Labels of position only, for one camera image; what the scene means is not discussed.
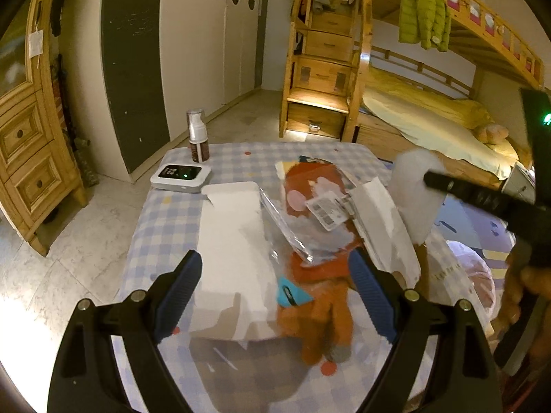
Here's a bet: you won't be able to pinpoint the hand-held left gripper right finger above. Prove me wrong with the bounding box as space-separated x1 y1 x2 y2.
348 247 504 413

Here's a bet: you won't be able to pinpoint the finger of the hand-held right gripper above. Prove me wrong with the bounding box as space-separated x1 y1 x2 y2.
424 171 534 224

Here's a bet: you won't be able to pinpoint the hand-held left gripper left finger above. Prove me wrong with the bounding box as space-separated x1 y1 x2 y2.
46 250 203 413

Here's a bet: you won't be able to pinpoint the large white foam block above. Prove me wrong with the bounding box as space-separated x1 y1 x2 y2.
189 182 285 342

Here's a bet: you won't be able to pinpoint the person's right hand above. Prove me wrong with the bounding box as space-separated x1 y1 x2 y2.
493 245 551 332

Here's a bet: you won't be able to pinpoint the brown plush toy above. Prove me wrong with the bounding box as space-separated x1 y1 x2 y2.
474 123 511 145

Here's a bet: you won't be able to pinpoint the orange plush sock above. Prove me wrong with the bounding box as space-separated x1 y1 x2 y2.
275 250 356 364

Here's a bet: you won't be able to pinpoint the white paper packaging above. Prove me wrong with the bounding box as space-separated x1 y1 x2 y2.
351 178 423 282

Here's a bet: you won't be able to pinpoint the clear plastic bag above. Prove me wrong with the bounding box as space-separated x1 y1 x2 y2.
260 157 358 267

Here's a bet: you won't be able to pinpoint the yellow bedding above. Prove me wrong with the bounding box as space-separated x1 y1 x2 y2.
362 66 521 179

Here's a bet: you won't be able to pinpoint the white device with black screen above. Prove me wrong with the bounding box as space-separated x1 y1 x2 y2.
150 163 212 193

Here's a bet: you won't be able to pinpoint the wooden bunk bed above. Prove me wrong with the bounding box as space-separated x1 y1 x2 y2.
344 0 551 190

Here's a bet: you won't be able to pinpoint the brown spray bottle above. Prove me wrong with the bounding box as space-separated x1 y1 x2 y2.
186 109 211 163

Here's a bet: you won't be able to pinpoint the green puffer jacket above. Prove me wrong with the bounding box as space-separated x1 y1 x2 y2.
398 0 453 52

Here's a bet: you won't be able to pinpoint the wooden stair drawers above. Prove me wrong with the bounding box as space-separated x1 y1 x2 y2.
280 0 371 142

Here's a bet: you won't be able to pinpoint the wooden cabinet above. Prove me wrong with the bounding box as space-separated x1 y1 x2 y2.
0 0 89 256

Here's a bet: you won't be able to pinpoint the white wardrobe with dark panel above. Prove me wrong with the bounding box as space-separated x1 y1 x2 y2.
101 0 285 183

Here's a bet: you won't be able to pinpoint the white paper tag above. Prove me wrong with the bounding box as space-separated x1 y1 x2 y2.
28 30 46 59

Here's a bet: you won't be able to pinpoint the dark hanging bag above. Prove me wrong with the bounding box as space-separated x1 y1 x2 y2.
49 0 70 35

